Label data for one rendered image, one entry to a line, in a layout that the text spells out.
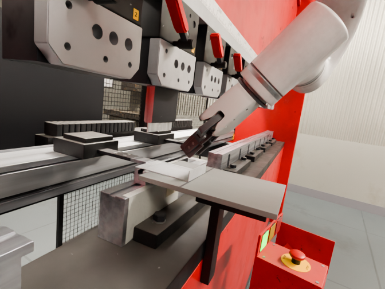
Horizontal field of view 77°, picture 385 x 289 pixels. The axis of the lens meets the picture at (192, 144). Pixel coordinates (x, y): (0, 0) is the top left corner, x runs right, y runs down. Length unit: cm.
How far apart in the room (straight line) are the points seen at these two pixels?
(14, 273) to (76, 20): 29
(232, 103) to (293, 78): 10
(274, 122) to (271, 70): 222
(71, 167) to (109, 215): 24
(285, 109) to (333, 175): 166
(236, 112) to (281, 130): 221
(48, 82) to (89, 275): 68
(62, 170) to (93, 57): 40
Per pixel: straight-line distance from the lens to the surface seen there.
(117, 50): 37
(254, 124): 267
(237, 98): 43
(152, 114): 51
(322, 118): 394
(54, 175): 67
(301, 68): 44
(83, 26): 33
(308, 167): 400
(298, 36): 44
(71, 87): 102
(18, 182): 63
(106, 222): 50
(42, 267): 48
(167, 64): 47
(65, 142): 68
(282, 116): 263
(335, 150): 395
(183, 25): 46
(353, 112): 394
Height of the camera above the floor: 115
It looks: 10 degrees down
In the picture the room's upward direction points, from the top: 7 degrees clockwise
